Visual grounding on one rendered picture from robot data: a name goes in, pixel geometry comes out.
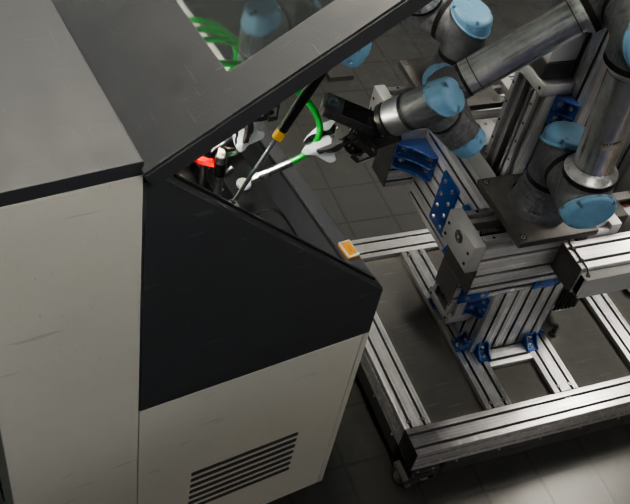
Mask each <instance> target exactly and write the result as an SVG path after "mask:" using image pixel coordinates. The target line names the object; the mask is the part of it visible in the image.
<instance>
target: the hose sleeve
mask: <svg viewBox="0 0 630 504"><path fill-rule="evenodd" d="M290 159H291V158H288V159H286V160H284V161H281V162H279V163H277V164H275V165H273V166H270V167H268V168H265V169H263V170H261V171H259V172H258V173H257V174H258V177H259V179H261V180H262V179H264V178H267V177H268V176H271V175H273V174H275V173H278V172H280V171H282V170H285V169H287V168H289V167H291V166H293V164H292V162H291V160H290Z"/></svg>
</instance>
